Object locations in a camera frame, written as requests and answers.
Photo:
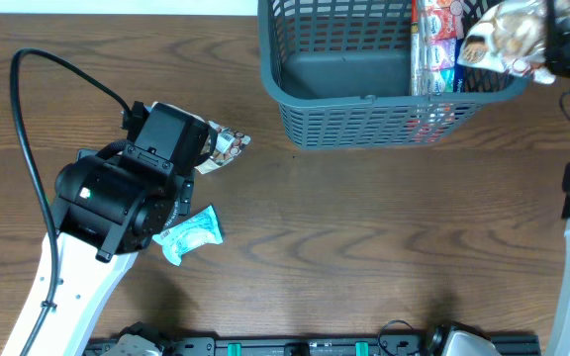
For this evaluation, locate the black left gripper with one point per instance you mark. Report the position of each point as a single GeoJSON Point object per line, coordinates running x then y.
{"type": "Point", "coordinates": [196, 165]}

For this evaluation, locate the beige brown snack bag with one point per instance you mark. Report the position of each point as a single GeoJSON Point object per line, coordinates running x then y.
{"type": "Point", "coordinates": [510, 38]}

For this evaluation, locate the multicolour tissue pack strip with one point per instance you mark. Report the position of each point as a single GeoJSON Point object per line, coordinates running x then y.
{"type": "Point", "coordinates": [442, 34]}

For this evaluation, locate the orange spaghetti packet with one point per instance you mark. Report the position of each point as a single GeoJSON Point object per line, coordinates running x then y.
{"type": "Point", "coordinates": [416, 61]}

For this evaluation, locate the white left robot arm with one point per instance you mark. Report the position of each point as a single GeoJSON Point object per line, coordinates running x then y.
{"type": "Point", "coordinates": [108, 206]}

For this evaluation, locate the brown snack bag with barcode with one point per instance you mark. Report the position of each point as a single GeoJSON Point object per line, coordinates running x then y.
{"type": "Point", "coordinates": [229, 145]}

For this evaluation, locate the teal wrapped snack packet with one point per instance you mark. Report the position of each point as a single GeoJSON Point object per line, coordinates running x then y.
{"type": "Point", "coordinates": [203, 228]}

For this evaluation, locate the grey plastic shopping basket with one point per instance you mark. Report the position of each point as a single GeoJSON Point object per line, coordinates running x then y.
{"type": "Point", "coordinates": [340, 73]}

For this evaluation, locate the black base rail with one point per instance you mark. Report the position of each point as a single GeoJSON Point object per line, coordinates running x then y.
{"type": "Point", "coordinates": [395, 338]}

